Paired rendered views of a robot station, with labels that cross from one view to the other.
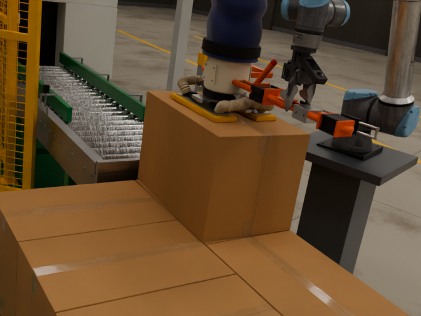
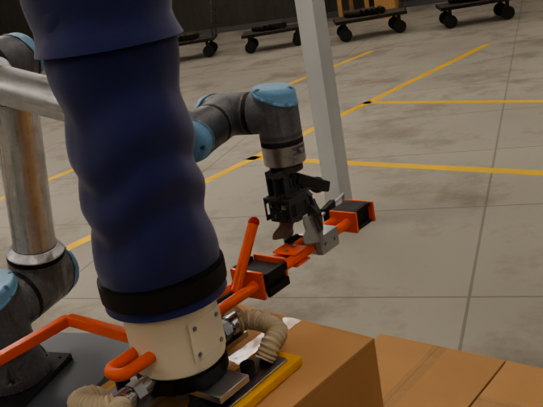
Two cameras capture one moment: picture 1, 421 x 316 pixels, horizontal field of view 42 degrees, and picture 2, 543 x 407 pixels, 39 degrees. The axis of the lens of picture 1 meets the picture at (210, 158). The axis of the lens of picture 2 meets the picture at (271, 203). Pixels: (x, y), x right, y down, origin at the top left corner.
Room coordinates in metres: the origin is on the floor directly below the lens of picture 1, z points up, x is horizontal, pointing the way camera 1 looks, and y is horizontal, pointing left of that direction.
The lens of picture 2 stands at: (2.19, 1.25, 1.70)
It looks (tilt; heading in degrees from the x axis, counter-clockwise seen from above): 18 degrees down; 257
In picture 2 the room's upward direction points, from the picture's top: 10 degrees counter-clockwise
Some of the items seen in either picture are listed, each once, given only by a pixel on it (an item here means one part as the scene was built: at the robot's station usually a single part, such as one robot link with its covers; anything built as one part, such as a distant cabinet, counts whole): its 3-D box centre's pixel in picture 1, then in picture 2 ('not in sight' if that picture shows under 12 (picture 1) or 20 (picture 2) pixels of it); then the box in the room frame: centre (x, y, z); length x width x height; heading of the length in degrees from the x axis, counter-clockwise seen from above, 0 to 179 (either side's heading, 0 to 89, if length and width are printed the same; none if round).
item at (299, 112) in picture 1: (306, 113); (318, 239); (1.73, -0.29, 1.07); 0.07 x 0.07 x 0.04; 36
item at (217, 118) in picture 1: (202, 103); (224, 394); (2.05, 0.06, 0.97); 0.34 x 0.10 x 0.05; 36
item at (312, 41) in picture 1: (306, 40); (285, 153); (1.79, -0.25, 1.29); 0.10 x 0.09 x 0.05; 125
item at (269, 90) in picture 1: (265, 94); (259, 275); (1.91, -0.16, 1.07); 0.10 x 0.08 x 0.06; 126
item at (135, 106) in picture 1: (101, 80); not in sight; (3.80, 0.85, 0.60); 1.60 x 0.11 x 0.09; 35
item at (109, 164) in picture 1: (167, 162); not in sight; (2.39, 0.20, 0.58); 0.70 x 0.03 x 0.06; 125
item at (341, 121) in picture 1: (335, 125); (352, 216); (1.62, -0.36, 1.07); 0.08 x 0.07 x 0.05; 36
